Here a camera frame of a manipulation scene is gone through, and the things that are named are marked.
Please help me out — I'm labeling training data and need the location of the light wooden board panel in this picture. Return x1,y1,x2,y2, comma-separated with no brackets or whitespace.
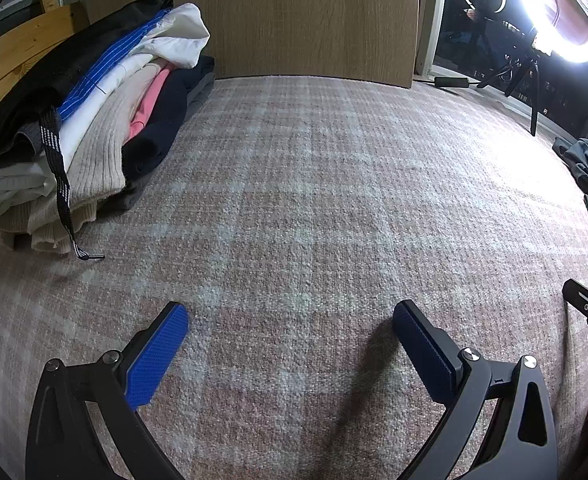
86,0,419,88

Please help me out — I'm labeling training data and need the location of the white blue striped garment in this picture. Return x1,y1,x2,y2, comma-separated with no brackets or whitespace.
0,3,209,218

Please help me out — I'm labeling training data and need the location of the black light tripod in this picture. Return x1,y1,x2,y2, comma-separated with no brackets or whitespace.
476,28,541,136

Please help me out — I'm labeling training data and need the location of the pink folded garment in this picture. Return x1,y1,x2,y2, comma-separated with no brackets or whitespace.
126,63,175,141

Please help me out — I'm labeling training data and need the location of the plaid pink table cloth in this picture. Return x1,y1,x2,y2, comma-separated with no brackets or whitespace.
0,78,588,479

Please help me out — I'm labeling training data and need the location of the black folded garment on pile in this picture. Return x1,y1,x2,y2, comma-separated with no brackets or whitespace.
0,0,174,167

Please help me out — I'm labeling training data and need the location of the pine wooden headboard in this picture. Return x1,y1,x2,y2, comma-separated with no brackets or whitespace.
0,2,89,101

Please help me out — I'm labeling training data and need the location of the navy folded garment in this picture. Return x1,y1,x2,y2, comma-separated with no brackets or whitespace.
99,55,216,216

